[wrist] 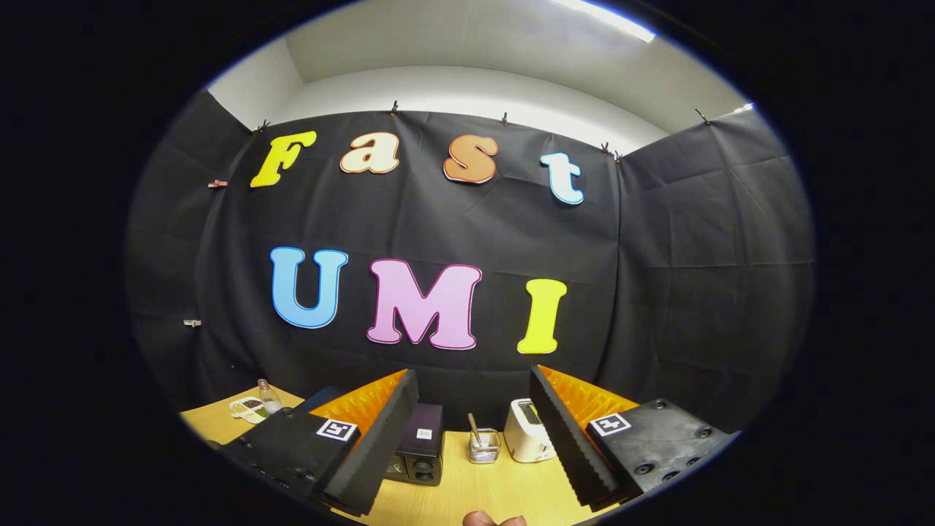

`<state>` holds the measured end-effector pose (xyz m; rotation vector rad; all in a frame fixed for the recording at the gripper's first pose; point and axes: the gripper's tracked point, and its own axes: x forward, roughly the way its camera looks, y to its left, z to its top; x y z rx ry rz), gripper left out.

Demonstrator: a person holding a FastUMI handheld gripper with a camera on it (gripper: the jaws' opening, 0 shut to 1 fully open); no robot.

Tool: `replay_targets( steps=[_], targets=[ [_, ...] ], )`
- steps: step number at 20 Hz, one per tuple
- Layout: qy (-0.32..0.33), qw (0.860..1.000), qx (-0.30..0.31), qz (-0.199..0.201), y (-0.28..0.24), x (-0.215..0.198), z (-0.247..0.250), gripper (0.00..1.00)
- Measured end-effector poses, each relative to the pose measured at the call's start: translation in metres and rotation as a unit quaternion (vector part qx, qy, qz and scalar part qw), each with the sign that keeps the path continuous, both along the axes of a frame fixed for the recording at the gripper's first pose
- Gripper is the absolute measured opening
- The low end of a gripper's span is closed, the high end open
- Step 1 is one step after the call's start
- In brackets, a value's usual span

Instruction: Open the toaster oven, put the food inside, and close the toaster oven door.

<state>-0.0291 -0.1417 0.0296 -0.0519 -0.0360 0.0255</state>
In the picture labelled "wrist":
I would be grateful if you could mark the white pop-up toaster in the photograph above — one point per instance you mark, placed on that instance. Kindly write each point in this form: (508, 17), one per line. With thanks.
(522, 438)

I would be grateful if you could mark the black toaster oven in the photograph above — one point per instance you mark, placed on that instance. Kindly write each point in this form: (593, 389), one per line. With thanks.
(420, 453)

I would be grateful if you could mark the wooden stick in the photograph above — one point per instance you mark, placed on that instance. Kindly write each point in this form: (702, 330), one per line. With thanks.
(473, 425)

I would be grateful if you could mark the black backdrop cloth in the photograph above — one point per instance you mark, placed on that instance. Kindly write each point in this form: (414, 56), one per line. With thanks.
(694, 292)

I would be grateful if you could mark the clear plastic water bottle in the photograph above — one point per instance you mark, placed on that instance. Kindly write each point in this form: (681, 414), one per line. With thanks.
(269, 400)

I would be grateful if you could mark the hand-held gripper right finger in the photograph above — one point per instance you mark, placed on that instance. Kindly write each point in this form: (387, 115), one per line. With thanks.
(566, 438)

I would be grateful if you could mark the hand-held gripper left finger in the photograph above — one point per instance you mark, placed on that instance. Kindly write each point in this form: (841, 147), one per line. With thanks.
(380, 446)

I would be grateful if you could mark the white divided snack dish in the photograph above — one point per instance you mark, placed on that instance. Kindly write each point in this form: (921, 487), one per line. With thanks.
(248, 410)

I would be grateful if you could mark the row of black backdrop clips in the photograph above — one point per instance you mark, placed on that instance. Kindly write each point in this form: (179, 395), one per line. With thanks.
(394, 109)

